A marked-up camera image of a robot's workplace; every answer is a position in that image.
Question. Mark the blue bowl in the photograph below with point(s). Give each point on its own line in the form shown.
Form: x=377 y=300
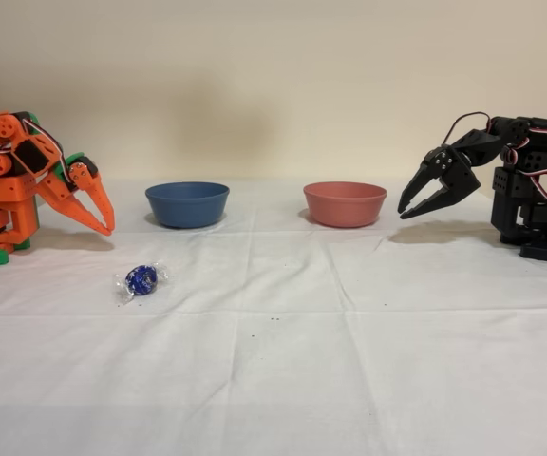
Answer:
x=187 y=209

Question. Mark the white tablecloth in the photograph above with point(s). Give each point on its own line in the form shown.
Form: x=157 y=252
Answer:
x=273 y=380

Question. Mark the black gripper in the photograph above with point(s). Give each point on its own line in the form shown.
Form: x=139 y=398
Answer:
x=450 y=169

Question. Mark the orange green gripper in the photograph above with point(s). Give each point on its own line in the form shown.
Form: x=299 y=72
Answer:
x=83 y=177

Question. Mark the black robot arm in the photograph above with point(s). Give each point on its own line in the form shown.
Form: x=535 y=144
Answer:
x=530 y=209

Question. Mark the orange green robot arm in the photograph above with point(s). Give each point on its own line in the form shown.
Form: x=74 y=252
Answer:
x=3 y=190

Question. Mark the pink bowl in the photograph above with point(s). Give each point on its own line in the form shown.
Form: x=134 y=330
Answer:
x=345 y=209

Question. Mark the blue candy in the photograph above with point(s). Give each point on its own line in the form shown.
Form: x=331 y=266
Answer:
x=141 y=280

